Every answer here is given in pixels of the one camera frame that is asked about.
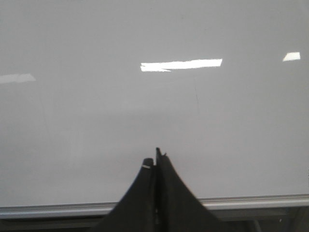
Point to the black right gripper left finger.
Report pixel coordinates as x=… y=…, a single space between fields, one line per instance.
x=136 y=210

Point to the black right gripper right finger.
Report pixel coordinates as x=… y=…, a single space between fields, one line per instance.
x=178 y=209

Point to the white whiteboard with aluminium frame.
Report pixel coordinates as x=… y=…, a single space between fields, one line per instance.
x=89 y=88

